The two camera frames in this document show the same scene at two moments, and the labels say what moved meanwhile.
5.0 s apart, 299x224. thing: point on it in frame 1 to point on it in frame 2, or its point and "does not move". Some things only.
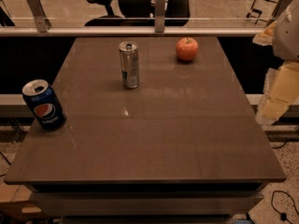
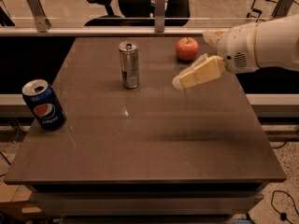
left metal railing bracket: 43,23 does not move
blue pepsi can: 45,104 does not move
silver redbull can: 129,52 does not move
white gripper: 288,36 to 237,49
